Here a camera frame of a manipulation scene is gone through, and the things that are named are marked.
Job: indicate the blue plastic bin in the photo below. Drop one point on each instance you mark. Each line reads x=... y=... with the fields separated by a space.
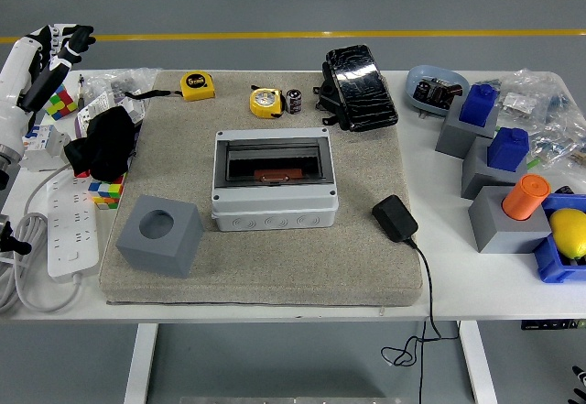
x=551 y=262

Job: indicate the grey-brown mat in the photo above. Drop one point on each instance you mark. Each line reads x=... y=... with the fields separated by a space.
x=274 y=262

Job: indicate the small multicolour puzzle cube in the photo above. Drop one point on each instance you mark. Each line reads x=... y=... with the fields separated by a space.
x=107 y=191

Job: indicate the grey block with round hole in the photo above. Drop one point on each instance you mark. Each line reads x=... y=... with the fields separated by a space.
x=508 y=236
x=155 y=253

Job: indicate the glossy black pouch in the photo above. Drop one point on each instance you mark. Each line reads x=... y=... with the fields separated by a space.
x=361 y=88

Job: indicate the small dark item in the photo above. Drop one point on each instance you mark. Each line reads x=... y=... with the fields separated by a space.
x=565 y=190

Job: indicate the white power strip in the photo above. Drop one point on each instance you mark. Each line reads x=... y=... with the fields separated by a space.
x=73 y=230

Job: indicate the white circuit breaker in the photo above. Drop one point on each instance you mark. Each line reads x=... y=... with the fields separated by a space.
x=46 y=147

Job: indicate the grey plastic electrical box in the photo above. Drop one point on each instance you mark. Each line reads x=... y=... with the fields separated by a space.
x=274 y=216

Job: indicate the grey block holder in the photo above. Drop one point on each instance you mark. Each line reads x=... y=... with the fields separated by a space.
x=478 y=177
x=458 y=140

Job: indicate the white purple package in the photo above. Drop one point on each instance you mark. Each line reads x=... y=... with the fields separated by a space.
x=94 y=111

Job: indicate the large multicolour puzzle cube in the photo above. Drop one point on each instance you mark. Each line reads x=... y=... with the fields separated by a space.
x=61 y=104

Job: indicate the clear bags of small parts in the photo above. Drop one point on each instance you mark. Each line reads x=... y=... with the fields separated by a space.
x=549 y=111

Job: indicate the black power adapter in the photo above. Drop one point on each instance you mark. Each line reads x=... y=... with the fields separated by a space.
x=394 y=218

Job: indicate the blue block battery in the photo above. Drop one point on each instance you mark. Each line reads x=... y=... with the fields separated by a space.
x=507 y=149
x=478 y=104

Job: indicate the small black cylinder cell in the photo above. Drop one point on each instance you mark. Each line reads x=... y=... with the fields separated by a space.
x=294 y=101

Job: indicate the smoky transparent box lid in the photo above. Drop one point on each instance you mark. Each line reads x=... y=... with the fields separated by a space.
x=274 y=156

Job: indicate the light blue bowl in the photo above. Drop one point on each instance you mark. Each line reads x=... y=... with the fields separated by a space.
x=423 y=74

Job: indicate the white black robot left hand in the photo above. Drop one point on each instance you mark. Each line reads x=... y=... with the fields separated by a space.
x=14 y=79

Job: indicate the black table control panel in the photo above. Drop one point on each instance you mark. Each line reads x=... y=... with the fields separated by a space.
x=551 y=324

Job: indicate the white table leg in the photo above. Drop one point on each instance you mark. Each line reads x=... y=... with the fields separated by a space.
x=139 y=363
x=478 y=363

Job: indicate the clear plastic bag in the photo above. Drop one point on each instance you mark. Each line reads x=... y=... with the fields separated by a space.
x=114 y=81

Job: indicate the orange cylinder battery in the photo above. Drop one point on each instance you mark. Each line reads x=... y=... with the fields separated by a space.
x=278 y=176
x=526 y=198

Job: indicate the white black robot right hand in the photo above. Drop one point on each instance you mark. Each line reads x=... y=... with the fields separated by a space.
x=580 y=385

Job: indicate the yellow lemon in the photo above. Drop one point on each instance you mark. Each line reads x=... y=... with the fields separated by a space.
x=570 y=232

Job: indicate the dark electronic parts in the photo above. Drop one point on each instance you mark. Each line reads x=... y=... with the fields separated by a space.
x=435 y=92

